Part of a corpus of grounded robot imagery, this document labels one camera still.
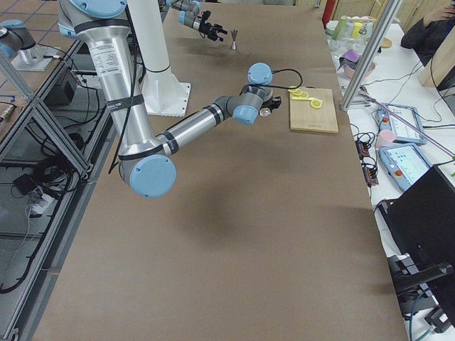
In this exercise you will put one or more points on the long metal rod tool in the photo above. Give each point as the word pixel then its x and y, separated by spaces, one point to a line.
pixel 363 92

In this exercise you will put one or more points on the yellow plastic knife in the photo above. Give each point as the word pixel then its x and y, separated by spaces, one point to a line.
pixel 311 99

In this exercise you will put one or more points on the green plastic cup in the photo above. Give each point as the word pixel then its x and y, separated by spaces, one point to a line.
pixel 339 27

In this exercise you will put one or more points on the small clear shot glass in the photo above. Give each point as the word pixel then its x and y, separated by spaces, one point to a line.
pixel 264 112

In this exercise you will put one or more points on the lemon slice stack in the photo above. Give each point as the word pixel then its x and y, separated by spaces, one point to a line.
pixel 297 92

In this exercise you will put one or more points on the yellow cup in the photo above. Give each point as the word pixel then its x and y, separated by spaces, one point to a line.
pixel 357 26

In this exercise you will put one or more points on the pink small cup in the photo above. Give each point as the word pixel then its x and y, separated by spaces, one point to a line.
pixel 385 138

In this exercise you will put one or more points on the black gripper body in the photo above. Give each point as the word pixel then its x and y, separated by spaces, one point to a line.
pixel 206 28
pixel 269 105

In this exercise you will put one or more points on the aluminium frame post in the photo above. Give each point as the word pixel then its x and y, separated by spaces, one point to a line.
pixel 382 25

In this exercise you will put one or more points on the steel jigger measuring cup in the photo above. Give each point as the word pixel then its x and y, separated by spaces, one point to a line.
pixel 234 33

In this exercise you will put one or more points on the person in black clothes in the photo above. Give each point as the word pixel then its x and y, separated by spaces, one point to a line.
pixel 426 35

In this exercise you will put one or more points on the blue teach pendant tablet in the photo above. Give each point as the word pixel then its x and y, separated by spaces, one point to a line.
pixel 404 134

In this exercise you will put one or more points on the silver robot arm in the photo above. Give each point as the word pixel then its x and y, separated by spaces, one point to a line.
pixel 147 141
pixel 191 15

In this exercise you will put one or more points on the wooden cutting board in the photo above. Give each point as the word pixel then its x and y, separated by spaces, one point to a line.
pixel 303 117

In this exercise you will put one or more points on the purple and black cloth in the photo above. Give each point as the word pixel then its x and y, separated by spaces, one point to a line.
pixel 350 58

